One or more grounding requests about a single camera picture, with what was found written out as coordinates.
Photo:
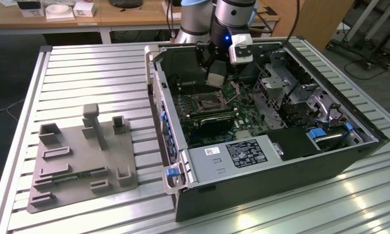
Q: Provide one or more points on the silver CPU plate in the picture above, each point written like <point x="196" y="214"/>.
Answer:
<point x="215" y="80"/>

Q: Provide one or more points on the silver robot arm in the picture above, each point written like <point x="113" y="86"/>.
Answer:
<point x="233" y="12"/>

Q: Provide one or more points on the CPU socket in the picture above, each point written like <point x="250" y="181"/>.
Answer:
<point x="208" y="103"/>

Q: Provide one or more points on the perforated metal drive cage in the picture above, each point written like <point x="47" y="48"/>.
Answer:
<point x="273" y="85"/>

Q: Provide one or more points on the wooden desk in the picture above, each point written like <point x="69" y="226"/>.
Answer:
<point x="133" y="14"/>

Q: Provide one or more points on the wooden cabinet panel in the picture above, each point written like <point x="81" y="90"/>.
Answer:
<point x="318" y="24"/>

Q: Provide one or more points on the black round object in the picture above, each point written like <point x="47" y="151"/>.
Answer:
<point x="125" y="3"/>

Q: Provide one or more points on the green motherboard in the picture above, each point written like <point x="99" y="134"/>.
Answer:
<point x="246" y="119"/>

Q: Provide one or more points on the black graphics card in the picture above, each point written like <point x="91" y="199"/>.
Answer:
<point x="215" y="126"/>

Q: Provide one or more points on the small silver heatsink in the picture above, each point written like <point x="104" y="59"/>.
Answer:
<point x="244" y="134"/>

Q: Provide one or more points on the white printed box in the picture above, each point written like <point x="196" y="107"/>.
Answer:
<point x="84" y="11"/>

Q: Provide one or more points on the wheeled equipment stand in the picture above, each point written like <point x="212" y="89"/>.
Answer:
<point x="361" y="18"/>

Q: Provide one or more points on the black plastic shroud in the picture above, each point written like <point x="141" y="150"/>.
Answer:
<point x="292" y="143"/>

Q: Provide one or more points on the blue disk carrier latch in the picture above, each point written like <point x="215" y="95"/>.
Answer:
<point x="316" y="134"/>

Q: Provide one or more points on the white round holder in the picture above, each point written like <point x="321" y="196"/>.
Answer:
<point x="60" y="14"/>

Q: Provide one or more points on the grey power supply unit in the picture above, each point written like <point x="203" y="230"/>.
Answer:
<point x="211" y="168"/>

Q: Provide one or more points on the small blue clip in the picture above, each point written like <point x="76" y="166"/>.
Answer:
<point x="348" y="127"/>

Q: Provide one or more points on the blue case latch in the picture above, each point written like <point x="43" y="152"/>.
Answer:
<point x="172" y="173"/>

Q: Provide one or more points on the white box with black top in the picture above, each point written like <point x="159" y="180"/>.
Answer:
<point x="31" y="12"/>

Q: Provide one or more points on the grey parts rack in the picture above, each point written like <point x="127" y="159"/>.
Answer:
<point x="84" y="156"/>

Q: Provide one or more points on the black open PC case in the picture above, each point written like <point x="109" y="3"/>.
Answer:
<point x="262" y="195"/>

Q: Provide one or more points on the green RAM stick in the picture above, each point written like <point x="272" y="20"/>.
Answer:
<point x="71" y="176"/>

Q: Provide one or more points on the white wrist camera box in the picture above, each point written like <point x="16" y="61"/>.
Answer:
<point x="242" y="51"/>

